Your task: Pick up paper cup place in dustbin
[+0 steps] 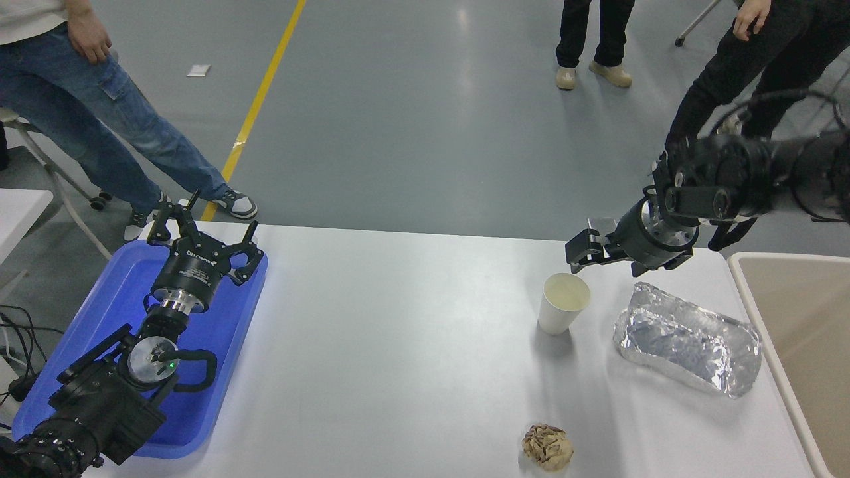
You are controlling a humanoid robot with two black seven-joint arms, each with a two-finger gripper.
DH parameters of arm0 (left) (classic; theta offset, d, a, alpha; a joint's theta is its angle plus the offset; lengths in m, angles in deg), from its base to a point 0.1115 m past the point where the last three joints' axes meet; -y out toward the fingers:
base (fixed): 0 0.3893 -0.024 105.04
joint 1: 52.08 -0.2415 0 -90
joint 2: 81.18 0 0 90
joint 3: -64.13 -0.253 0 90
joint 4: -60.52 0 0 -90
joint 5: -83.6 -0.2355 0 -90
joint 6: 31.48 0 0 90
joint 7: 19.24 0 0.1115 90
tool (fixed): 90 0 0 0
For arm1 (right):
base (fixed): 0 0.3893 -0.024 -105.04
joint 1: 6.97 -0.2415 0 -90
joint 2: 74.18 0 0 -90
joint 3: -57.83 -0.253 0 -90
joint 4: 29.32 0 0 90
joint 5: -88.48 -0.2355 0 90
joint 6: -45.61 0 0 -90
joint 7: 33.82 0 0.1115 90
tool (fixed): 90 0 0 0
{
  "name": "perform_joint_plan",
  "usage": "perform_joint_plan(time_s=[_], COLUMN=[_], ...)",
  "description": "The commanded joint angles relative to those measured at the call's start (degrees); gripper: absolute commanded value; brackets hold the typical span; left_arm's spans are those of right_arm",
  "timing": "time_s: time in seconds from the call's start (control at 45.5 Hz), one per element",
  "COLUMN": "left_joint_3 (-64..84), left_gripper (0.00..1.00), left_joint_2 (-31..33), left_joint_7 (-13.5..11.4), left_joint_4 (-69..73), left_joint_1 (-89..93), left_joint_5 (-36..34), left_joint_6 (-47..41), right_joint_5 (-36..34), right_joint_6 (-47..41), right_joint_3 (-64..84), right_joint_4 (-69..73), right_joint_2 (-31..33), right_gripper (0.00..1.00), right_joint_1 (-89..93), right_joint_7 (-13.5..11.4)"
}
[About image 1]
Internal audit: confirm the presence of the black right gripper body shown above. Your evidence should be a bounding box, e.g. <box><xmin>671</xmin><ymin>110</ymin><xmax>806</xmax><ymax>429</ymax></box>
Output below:
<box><xmin>608</xmin><ymin>199</ymin><xmax>677</xmax><ymax>270</ymax></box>

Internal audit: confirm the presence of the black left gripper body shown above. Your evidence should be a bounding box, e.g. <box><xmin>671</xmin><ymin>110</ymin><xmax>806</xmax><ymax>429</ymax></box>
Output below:
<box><xmin>151</xmin><ymin>232</ymin><xmax>233</xmax><ymax>313</ymax></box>

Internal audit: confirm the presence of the white paper cup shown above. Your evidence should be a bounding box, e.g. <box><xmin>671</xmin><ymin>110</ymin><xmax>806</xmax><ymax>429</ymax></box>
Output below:
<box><xmin>537</xmin><ymin>272</ymin><xmax>591</xmax><ymax>336</ymax></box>

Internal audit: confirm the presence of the person's hand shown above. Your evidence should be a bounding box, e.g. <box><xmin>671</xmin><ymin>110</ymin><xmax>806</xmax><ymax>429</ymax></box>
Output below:
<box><xmin>66</xmin><ymin>15</ymin><xmax>113</xmax><ymax>66</ymax></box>
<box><xmin>733</xmin><ymin>0</ymin><xmax>772</xmax><ymax>42</ymax></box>

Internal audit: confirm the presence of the crumpled silver foil tray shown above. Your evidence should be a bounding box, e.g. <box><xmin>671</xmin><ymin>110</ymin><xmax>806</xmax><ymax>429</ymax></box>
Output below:
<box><xmin>612</xmin><ymin>281</ymin><xmax>763</xmax><ymax>400</ymax></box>

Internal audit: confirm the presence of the blue plastic tray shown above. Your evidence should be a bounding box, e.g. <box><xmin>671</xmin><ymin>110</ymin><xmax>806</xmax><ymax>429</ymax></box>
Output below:
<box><xmin>12</xmin><ymin>239</ymin><xmax>269</xmax><ymax>460</ymax></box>

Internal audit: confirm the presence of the white-framed wheeled chair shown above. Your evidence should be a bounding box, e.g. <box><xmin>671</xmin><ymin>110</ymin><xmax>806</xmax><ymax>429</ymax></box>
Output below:
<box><xmin>0</xmin><ymin>108</ymin><xmax>114</xmax><ymax>261</ymax></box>

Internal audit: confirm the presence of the small white side table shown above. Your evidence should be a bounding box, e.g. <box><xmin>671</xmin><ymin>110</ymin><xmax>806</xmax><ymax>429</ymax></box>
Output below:
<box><xmin>0</xmin><ymin>189</ymin><xmax>54</xmax><ymax>266</ymax></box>

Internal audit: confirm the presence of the large pale bin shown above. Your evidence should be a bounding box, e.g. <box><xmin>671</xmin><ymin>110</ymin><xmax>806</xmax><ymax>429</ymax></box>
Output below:
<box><xmin>727</xmin><ymin>251</ymin><xmax>850</xmax><ymax>478</ymax></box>

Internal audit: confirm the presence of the crumpled tan paper ball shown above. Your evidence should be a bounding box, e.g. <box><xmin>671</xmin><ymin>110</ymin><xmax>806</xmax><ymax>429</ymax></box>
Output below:
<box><xmin>521</xmin><ymin>424</ymin><xmax>574</xmax><ymax>473</ymax></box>

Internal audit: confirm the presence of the black power plug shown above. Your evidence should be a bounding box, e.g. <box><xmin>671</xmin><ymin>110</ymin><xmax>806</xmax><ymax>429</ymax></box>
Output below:
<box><xmin>8</xmin><ymin>374</ymin><xmax>38</xmax><ymax>403</ymax></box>

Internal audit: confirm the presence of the grey chair with metal legs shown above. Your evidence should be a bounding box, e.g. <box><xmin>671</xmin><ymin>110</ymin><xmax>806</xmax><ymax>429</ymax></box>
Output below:
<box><xmin>676</xmin><ymin>0</ymin><xmax>721</xmax><ymax>47</ymax></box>

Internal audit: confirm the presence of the black cable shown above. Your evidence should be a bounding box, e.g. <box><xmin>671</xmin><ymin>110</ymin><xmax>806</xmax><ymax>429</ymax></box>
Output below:
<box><xmin>0</xmin><ymin>305</ymin><xmax>66</xmax><ymax>372</ymax></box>

